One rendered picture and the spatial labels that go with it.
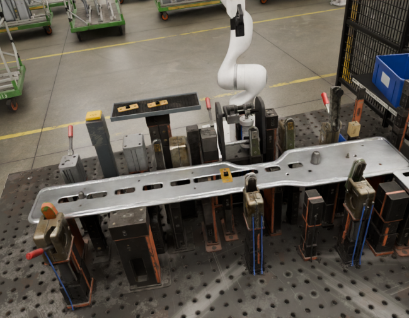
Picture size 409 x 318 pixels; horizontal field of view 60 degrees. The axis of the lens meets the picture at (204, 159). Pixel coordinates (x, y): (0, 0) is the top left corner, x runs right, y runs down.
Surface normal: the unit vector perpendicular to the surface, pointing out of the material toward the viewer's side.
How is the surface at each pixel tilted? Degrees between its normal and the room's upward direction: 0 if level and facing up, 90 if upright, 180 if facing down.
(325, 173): 0
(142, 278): 0
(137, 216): 0
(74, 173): 90
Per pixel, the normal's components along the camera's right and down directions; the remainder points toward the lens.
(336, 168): -0.09, -0.82
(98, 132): 0.13, 0.56
